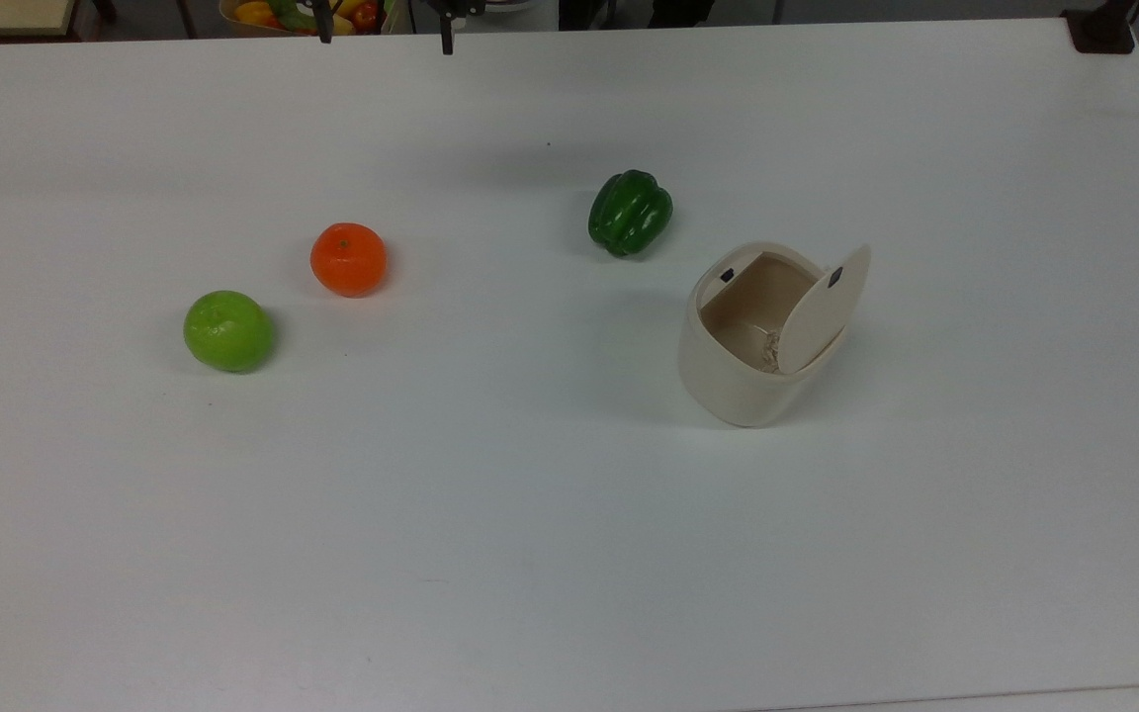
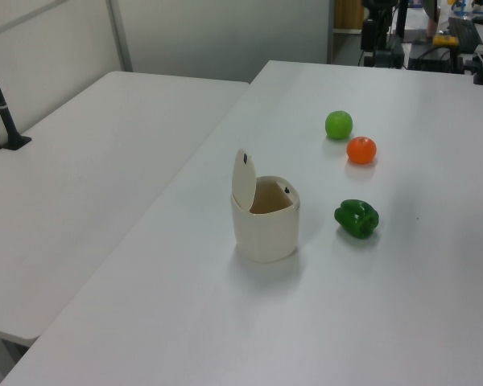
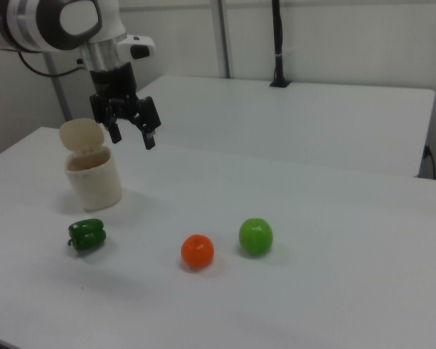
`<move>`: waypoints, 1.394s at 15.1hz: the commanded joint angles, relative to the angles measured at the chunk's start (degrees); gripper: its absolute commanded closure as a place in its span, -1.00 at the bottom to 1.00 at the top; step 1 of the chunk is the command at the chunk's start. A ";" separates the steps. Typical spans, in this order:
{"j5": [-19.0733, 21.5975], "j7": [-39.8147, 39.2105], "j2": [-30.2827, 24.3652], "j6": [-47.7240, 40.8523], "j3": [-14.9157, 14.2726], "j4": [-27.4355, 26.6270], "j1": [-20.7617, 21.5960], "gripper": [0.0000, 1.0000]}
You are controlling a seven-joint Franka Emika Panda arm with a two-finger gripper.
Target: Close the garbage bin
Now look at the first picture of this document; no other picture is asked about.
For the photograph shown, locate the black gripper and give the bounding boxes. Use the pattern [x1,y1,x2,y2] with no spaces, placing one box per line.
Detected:
[314,0,486,56]

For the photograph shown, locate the beige garbage bin lid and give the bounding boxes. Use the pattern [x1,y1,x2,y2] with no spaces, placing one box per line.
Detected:
[775,243,872,375]

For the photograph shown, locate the beige garbage bin body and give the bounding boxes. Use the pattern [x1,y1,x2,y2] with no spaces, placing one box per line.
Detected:
[678,240,847,428]

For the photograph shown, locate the wicker fruit basket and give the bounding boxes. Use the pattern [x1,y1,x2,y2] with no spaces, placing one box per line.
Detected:
[219,0,394,39]

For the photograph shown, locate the orange mandarin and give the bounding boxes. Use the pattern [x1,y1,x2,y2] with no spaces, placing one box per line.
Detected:
[309,222,389,299]

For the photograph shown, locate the green bell pepper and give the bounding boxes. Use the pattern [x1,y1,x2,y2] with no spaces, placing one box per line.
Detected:
[587,169,674,259]

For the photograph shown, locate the green apple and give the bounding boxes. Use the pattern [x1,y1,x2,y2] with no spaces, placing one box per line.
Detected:
[183,290,277,375]

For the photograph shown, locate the wooden side table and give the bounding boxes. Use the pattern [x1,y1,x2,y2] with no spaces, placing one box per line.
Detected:
[0,0,78,40]

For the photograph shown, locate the dark table clamp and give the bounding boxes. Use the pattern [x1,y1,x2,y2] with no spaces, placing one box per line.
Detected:
[1062,0,1138,55]

